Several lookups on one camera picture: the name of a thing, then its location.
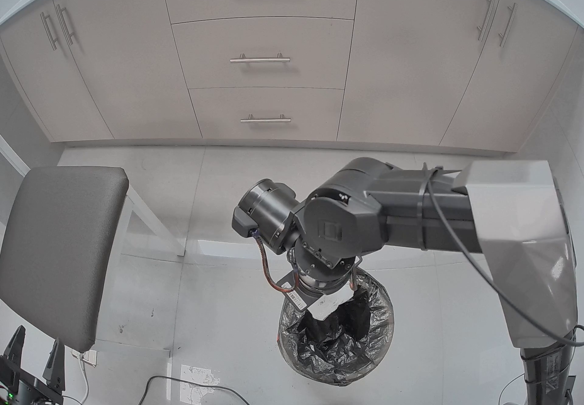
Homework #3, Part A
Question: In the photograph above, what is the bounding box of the white cable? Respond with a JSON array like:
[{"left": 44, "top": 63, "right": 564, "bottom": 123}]
[{"left": 75, "top": 350, "right": 91, "bottom": 399}]

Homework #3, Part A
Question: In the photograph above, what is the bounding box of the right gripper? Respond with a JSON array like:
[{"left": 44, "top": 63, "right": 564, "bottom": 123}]
[{"left": 283, "top": 270, "right": 362, "bottom": 310}]

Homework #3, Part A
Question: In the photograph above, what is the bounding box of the beige cabinet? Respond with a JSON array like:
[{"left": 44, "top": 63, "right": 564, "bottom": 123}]
[{"left": 0, "top": 0, "right": 584, "bottom": 157}]

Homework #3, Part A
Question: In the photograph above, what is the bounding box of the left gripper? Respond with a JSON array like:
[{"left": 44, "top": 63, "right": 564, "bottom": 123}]
[{"left": 0, "top": 325, "right": 66, "bottom": 405}]

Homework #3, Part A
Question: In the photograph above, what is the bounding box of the white paper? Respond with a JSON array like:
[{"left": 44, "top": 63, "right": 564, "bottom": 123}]
[{"left": 309, "top": 289, "right": 352, "bottom": 321}]

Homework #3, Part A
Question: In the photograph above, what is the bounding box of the grey chair with white frame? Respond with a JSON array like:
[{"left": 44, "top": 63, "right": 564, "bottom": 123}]
[{"left": 0, "top": 134, "right": 185, "bottom": 358}]

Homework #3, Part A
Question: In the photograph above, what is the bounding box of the black cable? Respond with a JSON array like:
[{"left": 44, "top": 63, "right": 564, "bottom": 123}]
[
  {"left": 499, "top": 370, "right": 526, "bottom": 405},
  {"left": 145, "top": 375, "right": 249, "bottom": 405},
  {"left": 420, "top": 163, "right": 584, "bottom": 347}
]

